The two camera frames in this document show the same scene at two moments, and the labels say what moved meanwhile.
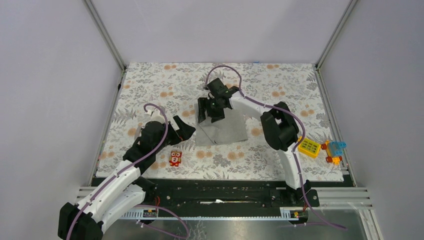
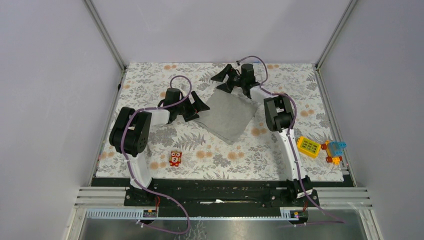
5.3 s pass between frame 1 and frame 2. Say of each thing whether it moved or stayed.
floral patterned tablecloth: stayed
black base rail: stayed
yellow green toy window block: stayed
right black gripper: moved
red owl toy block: stayed
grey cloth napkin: moved
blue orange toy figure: stayed
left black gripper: moved
